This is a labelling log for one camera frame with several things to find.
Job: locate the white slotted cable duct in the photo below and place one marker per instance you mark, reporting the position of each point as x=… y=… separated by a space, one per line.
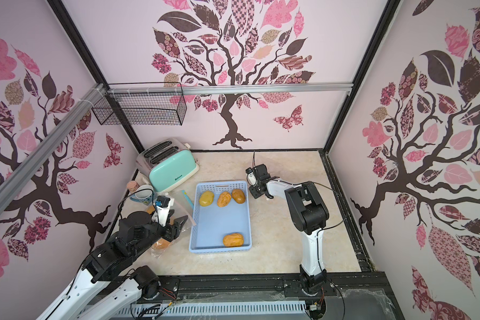
x=216 y=310

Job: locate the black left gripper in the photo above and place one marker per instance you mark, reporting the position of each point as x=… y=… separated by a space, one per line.
x=172 y=230

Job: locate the light blue perforated plastic basket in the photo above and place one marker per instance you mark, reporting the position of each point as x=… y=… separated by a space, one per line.
x=213 y=223

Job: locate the clear pink zipper bag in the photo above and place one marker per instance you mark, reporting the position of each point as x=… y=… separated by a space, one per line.
x=159 y=253

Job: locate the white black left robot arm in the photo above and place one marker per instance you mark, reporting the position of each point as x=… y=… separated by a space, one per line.
x=137 y=233

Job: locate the white blue ceramic mug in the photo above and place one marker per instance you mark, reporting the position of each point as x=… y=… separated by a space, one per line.
x=145 y=194

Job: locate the aluminium rail left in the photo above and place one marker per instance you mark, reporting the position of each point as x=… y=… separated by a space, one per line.
x=27 y=169

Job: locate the black wire wall basket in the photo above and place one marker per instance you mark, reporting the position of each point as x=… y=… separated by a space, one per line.
x=158 y=104

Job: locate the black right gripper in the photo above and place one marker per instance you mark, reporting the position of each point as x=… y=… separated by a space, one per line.
x=258 y=188

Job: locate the aluminium rail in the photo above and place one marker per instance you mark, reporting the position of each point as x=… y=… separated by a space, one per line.
x=235 y=89
x=27 y=169

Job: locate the small pink cup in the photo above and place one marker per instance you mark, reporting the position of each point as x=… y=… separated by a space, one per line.
x=132 y=186

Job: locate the mint green silver toaster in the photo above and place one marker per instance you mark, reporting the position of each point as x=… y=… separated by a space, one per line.
x=167 y=165

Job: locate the clear blue zipper bag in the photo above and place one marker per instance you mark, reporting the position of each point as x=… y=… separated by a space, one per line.
x=180 y=208

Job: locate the brown potato right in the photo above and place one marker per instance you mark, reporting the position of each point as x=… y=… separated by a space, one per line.
x=238 y=196

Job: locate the aluminium rail back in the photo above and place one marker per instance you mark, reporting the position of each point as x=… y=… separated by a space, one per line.
x=235 y=89

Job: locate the black base frame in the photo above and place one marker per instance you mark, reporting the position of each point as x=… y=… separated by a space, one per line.
x=365 y=295

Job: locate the yellow-green potato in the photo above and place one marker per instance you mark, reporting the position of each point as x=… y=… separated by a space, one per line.
x=206 y=199

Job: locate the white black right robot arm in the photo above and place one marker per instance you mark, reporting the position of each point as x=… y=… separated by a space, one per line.
x=309 y=216

